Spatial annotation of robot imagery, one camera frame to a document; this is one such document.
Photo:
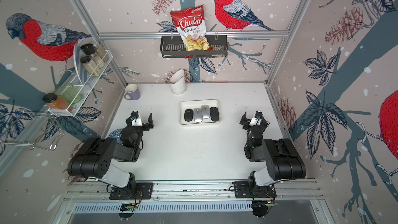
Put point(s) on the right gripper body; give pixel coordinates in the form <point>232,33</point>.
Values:
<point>246,127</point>

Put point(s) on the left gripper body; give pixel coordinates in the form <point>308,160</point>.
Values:
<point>139,131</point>

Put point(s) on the black mouse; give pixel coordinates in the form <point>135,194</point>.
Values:
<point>214,114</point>
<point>188,115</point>

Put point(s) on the silver mouse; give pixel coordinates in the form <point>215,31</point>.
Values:
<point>197,115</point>
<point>205,111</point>

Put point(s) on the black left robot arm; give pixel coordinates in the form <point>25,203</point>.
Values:
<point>94,158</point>

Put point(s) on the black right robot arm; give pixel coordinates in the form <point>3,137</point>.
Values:
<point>229,149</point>

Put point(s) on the white storage tray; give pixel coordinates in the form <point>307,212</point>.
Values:
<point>197,104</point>

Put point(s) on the blue patterned bowl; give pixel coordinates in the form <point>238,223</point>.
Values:
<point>117,135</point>

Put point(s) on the purple ceramic mug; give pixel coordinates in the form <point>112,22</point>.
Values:
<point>132,92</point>

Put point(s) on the white slanted utensil holder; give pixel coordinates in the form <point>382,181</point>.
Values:
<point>178,82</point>

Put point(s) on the black lid spice jar front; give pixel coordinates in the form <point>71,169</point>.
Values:
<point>90,66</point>

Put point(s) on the black lid spice jar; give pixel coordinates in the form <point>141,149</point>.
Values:
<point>90,66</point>
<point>89,50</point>

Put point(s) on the orange sauce jar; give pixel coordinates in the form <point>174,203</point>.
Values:
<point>55,102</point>

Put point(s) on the black lid spice jar back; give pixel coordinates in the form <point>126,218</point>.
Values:
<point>89,50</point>

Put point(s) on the white plate on shelf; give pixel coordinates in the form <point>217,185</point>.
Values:
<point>76,60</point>

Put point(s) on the red Chuba chips bag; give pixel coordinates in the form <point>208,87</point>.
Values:
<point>190,25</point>

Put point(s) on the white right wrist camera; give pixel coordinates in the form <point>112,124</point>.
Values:
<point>256,120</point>

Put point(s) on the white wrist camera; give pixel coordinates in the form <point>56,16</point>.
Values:
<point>256,120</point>
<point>136,121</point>

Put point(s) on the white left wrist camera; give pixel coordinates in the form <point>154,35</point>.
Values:
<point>136,121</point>

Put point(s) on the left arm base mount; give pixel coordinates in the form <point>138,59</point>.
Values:
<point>142,191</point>

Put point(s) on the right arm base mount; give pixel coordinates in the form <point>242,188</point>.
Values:
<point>246,190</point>

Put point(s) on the white wire wall shelf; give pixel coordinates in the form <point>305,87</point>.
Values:
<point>84,83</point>

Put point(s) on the black wall basket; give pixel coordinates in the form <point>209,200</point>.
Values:
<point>173,47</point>

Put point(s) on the chrome wire rack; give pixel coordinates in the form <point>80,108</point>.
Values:
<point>30,130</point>

